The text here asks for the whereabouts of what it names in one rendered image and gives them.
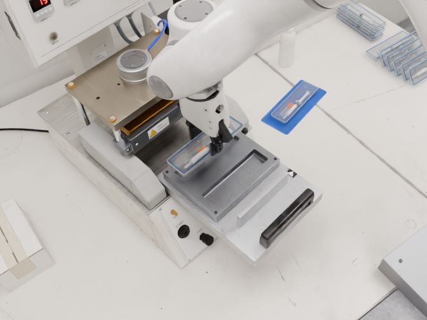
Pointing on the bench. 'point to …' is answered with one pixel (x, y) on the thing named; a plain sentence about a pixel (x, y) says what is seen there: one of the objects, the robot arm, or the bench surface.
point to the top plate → (121, 81)
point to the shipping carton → (20, 248)
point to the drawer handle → (307, 197)
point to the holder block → (225, 176)
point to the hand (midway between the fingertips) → (206, 139)
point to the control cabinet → (68, 28)
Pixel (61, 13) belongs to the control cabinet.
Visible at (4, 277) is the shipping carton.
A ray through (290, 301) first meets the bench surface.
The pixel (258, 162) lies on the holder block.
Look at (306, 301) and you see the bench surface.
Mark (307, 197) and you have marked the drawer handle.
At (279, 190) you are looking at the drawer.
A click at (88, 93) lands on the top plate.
